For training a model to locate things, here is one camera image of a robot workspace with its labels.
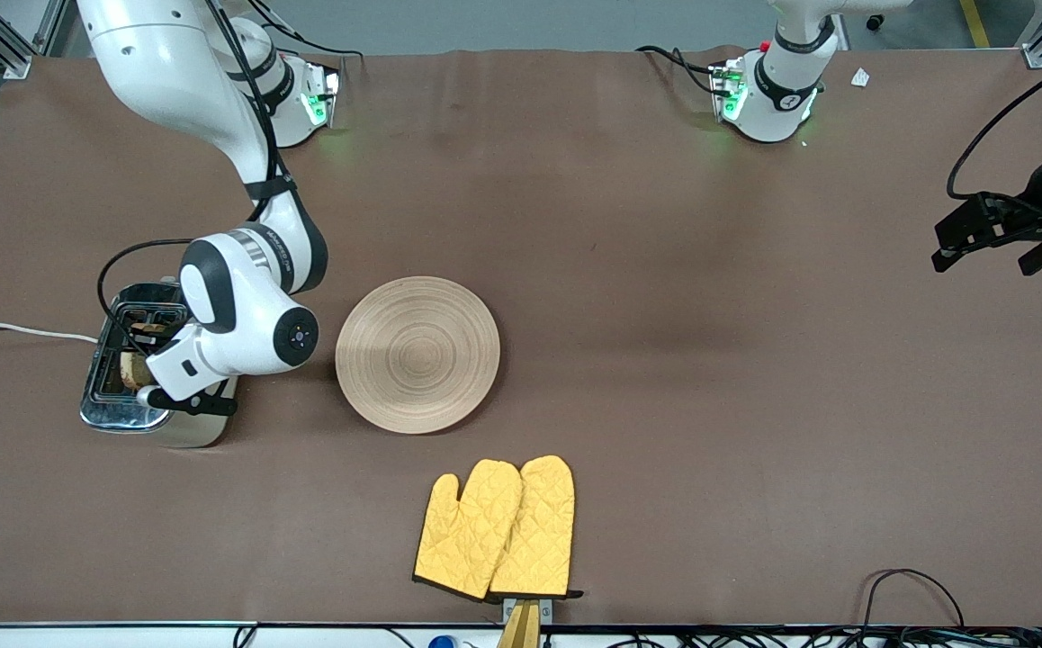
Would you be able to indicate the brown bread slice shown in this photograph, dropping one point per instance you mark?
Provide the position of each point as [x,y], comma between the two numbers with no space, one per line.
[134,371]

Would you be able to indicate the round wooden plate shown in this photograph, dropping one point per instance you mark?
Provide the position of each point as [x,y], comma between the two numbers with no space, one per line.
[417,355]

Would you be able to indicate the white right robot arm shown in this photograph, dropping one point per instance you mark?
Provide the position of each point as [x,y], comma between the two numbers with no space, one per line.
[242,333]

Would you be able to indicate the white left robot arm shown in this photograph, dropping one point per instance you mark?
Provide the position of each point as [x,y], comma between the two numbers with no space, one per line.
[777,90]

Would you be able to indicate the chrome and cream toaster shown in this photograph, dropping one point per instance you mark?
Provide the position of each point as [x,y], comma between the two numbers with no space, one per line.
[116,414]

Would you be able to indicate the white paper scrap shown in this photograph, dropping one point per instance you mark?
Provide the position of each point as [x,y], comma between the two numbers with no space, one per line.
[860,78]

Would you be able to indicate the black caster wheel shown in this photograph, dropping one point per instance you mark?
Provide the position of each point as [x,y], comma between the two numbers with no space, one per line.
[875,21]

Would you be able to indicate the brown table cover mat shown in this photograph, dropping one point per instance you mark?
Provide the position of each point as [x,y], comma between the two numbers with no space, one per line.
[665,270]

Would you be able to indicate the yellow quilted oven mitt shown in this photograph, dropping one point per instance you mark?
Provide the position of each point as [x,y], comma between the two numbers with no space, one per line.
[462,540]
[539,531]

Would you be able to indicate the blue round object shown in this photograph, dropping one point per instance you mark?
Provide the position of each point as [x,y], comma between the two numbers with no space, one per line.
[441,643]

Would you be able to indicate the grey metal bracket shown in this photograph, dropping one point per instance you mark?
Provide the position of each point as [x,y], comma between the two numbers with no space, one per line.
[546,610]

